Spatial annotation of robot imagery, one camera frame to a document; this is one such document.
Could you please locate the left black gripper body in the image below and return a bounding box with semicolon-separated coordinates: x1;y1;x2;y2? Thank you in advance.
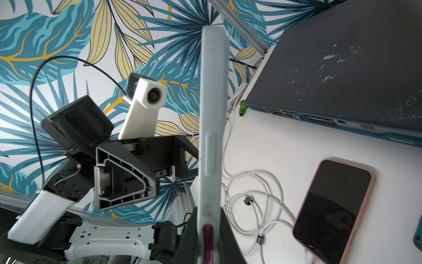
94;135;199;211

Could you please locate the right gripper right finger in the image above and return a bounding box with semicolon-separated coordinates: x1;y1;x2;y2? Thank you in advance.
219;208;246;264

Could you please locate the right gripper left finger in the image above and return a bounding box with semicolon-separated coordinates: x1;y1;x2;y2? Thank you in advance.
171;208;198;264

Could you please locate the white charging cable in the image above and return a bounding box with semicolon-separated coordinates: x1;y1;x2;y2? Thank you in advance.
256;219;317;264

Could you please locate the pink-edged black phone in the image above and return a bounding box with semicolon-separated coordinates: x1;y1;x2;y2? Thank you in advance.
292;159;376;264

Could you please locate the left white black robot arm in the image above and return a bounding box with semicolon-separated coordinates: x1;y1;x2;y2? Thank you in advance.
1;96;198;264

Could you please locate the green clamp tool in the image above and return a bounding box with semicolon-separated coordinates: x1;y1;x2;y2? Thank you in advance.
238;100;248;117

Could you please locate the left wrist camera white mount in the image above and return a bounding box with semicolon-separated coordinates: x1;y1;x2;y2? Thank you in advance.
118;73;168;140

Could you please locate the grey looping cable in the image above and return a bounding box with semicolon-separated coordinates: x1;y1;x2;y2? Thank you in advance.
220;112;297;264

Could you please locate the white power strip cord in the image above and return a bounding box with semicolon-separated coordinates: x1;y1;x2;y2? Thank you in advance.
225;80;248;116

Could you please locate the green handled screwdriver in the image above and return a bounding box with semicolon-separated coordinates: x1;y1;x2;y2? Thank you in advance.
412;217;422;251

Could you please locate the grey network switch box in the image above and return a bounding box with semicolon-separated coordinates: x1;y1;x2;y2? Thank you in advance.
246;1;422;147

